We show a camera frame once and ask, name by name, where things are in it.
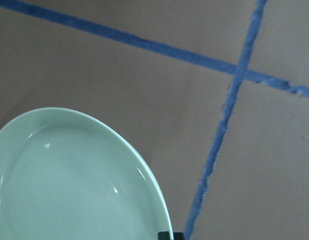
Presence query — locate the light green plate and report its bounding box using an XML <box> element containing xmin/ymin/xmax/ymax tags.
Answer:
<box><xmin>0</xmin><ymin>107</ymin><xmax>174</xmax><ymax>240</ymax></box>

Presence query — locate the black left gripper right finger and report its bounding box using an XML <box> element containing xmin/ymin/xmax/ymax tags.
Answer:
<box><xmin>173</xmin><ymin>232</ymin><xmax>184</xmax><ymax>240</ymax></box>

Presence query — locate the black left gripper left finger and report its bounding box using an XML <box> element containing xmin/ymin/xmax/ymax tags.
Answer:
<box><xmin>157</xmin><ymin>231</ymin><xmax>171</xmax><ymax>240</ymax></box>

